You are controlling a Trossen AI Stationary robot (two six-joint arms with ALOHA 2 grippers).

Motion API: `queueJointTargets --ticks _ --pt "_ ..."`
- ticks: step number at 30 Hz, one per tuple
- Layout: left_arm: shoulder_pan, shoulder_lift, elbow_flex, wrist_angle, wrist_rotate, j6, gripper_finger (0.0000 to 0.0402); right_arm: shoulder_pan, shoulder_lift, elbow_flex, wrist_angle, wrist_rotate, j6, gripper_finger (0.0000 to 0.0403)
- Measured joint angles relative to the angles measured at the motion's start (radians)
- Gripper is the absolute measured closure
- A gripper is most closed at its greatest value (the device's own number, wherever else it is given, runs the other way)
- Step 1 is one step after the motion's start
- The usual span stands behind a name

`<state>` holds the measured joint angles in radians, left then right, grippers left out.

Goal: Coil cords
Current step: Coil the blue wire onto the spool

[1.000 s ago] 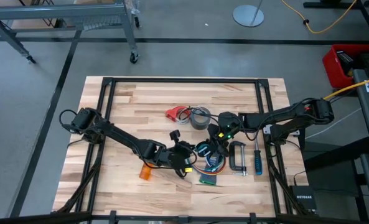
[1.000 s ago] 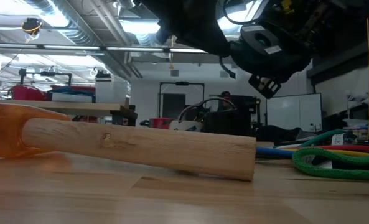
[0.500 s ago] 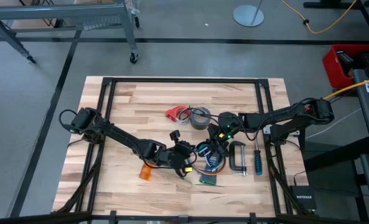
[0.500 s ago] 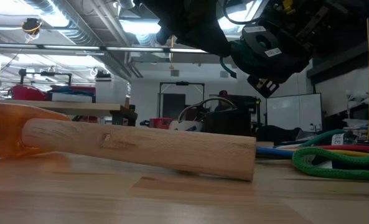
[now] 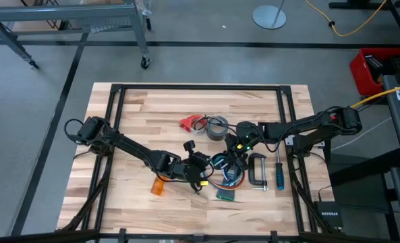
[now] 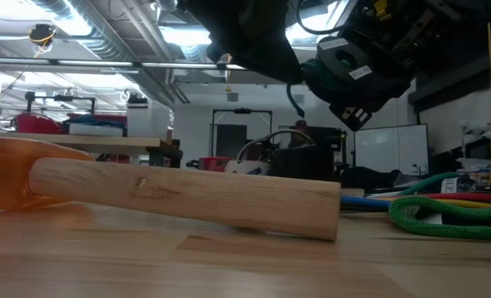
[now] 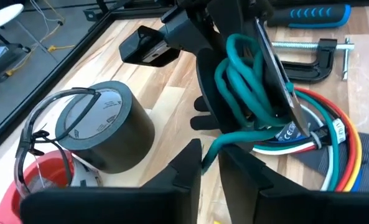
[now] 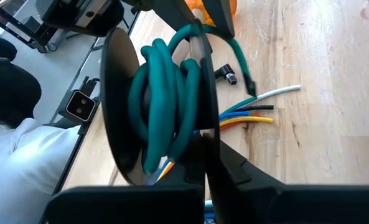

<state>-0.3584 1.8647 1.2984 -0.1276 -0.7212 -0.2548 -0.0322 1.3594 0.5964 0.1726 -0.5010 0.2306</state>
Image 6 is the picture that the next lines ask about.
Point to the wooden top workbench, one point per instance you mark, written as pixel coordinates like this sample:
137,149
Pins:
125,145

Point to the red container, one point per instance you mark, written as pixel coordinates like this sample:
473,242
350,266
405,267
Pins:
34,124

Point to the orange head wooden mallet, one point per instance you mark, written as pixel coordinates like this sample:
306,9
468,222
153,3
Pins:
187,194

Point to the black camera rig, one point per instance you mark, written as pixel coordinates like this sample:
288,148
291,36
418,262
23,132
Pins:
63,98

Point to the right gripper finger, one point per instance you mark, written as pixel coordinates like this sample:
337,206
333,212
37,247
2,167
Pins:
354,118
373,20

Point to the white translucent container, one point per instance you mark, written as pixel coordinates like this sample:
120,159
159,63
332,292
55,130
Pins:
150,122

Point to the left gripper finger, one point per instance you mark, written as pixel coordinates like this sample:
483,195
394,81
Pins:
266,54

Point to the black stand frame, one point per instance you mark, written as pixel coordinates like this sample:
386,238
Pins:
242,111

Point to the long light bar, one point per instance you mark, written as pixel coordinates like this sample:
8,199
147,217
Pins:
104,63

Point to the white board panel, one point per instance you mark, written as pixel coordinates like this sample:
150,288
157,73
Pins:
394,149

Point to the person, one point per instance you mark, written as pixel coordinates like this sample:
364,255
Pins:
301,123

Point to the white plastic box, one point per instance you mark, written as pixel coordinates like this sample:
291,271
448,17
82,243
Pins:
96,130

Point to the dark grey panel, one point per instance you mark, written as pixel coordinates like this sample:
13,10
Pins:
224,140

